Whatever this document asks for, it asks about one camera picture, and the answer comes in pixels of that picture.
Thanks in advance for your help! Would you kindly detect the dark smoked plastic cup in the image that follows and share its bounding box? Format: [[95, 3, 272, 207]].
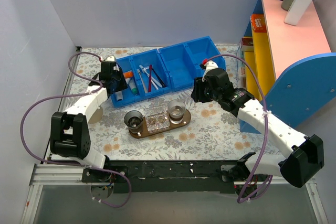
[[124, 110, 143, 134]]

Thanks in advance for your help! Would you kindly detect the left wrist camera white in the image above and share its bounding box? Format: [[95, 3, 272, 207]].
[[101, 56, 116, 62]]

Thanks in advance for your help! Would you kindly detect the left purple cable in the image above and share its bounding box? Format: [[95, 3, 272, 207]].
[[19, 52, 132, 208]]

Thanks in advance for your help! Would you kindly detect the wooden ring roll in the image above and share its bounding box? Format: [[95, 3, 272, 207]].
[[88, 105, 104, 124]]

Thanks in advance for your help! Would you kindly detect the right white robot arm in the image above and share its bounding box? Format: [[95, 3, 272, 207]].
[[191, 61, 324, 188]]

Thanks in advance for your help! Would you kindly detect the aluminium frame rail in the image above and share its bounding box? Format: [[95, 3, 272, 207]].
[[20, 162, 87, 224]]

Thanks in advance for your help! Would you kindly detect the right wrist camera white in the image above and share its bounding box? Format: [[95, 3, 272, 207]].
[[200, 60, 218, 77]]

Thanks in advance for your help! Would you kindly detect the oval wooden tray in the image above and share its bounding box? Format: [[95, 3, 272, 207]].
[[124, 110, 191, 139]]

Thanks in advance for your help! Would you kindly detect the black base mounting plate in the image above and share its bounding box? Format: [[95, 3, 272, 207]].
[[82, 158, 250, 194]]

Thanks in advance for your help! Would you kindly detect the blue divided bin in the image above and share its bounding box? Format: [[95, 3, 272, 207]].
[[159, 36, 220, 92], [111, 49, 171, 108]]

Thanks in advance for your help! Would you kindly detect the grey toothbrush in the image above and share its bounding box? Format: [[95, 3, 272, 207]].
[[137, 69, 148, 93]]

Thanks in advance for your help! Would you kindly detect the floral table mat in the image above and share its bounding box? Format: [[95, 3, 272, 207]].
[[51, 44, 293, 161]]

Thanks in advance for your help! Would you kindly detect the clear textured acrylic holder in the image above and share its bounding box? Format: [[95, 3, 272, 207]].
[[145, 105, 170, 133]]

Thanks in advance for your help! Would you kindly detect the left blue divided bin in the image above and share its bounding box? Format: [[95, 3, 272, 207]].
[[111, 49, 171, 108]]

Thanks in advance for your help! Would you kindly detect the orange snack box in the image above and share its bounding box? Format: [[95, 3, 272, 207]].
[[250, 14, 267, 33]]

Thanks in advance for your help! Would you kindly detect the white toothbrush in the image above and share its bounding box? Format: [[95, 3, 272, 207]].
[[139, 65, 159, 90]]

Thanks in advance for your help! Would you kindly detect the white tube green cap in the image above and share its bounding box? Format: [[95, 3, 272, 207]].
[[126, 78, 138, 95]]

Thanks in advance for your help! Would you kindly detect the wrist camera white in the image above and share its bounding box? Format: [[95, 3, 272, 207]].
[[200, 60, 218, 77], [101, 56, 116, 62]]

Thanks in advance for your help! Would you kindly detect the right blue divided bin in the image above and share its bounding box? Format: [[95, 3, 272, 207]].
[[159, 36, 220, 92]]

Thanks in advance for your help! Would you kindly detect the blue pink shelf unit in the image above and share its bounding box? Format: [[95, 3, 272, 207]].
[[245, 0, 335, 128]]

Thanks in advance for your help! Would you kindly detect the sponge package box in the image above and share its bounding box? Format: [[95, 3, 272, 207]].
[[236, 36, 254, 88]]

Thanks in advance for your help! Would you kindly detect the red toothbrush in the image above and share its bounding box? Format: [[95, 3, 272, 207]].
[[148, 65, 152, 92]]

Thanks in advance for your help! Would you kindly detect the orange toothpaste tube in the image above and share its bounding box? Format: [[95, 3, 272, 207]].
[[123, 71, 134, 79]]

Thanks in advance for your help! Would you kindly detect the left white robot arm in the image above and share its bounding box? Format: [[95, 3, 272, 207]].
[[50, 56, 127, 182]]

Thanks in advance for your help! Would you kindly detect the clear plastic cup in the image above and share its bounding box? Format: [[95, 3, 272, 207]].
[[167, 99, 186, 124]]

